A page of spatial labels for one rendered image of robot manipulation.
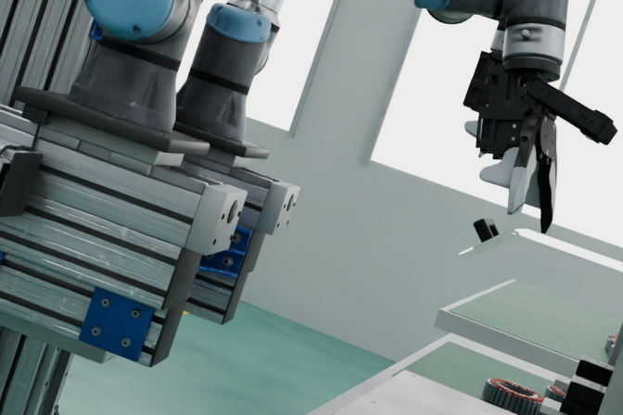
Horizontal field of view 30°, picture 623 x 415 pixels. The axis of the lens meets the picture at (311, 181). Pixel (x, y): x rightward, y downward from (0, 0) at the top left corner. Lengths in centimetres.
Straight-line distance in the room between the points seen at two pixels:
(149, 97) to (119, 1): 19
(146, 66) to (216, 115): 48
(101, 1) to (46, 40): 38
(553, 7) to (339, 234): 502
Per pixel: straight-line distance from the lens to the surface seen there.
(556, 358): 307
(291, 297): 649
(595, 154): 621
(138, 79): 157
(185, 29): 160
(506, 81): 145
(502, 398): 204
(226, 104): 206
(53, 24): 182
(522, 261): 623
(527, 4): 145
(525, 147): 137
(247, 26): 206
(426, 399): 180
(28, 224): 161
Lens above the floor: 112
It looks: 3 degrees down
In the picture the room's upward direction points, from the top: 19 degrees clockwise
